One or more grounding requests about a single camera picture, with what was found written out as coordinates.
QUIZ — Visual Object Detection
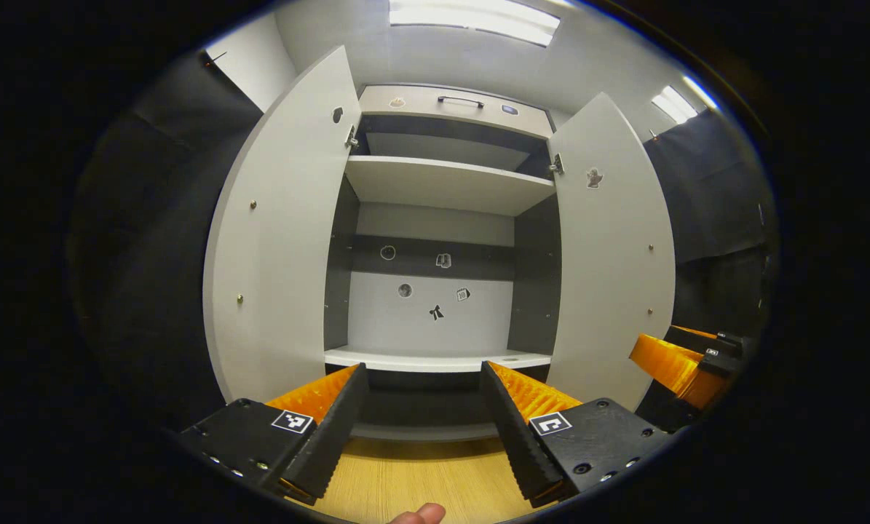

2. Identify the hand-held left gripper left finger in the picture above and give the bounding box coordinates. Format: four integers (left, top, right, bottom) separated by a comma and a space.
176, 362, 370, 504

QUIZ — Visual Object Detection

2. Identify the grey double-door shoe cabinet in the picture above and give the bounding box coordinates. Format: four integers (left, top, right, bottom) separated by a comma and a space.
203, 45, 677, 443

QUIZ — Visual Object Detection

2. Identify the grey cabinet shelf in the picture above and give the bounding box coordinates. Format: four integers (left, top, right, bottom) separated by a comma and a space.
324, 348, 552, 373
345, 155, 556, 217

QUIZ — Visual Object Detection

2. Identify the grey cabinet drawer front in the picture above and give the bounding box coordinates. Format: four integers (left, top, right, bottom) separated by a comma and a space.
359, 84, 555, 140

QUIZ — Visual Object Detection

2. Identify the ceiling light panel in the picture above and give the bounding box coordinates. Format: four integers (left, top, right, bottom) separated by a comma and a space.
389, 0, 561, 47
651, 75, 719, 124

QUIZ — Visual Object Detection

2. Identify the grey shoe cabinet door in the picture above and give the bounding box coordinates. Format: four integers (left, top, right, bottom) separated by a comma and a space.
546, 92, 677, 412
203, 45, 363, 405

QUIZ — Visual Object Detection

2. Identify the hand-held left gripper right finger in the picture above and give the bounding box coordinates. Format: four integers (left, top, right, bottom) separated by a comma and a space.
478, 360, 672, 508

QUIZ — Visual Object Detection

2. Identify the black backdrop cloth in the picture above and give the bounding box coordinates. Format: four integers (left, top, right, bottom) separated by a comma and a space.
67, 51, 778, 430

